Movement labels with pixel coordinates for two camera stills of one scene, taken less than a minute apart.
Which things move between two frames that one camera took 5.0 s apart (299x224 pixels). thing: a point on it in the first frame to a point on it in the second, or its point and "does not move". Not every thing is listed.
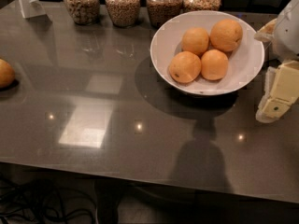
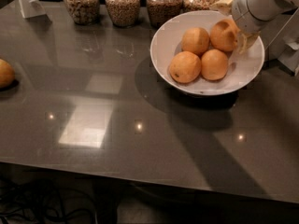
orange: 185,66 does not move
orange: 226,35 does not move
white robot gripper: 288,36 to 242,12
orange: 214,64 does not move
